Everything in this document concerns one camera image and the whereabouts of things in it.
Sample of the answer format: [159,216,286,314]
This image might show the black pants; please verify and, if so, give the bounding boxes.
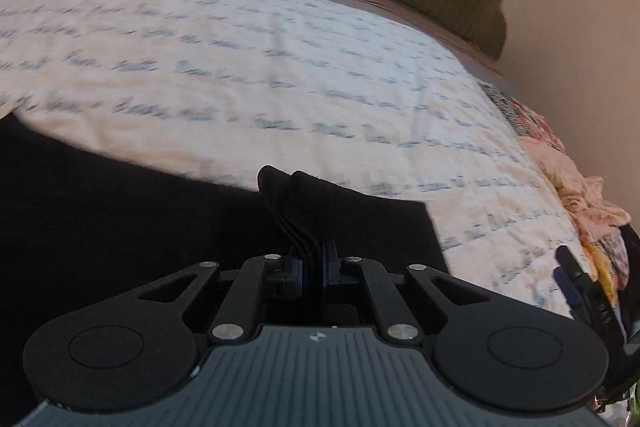
[1,115,446,426]

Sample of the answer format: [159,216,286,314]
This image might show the pile of colourful clothes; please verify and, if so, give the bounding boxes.
[480,81,631,305]

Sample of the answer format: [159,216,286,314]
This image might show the white script-print bedspread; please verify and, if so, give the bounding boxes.
[1,0,582,315]

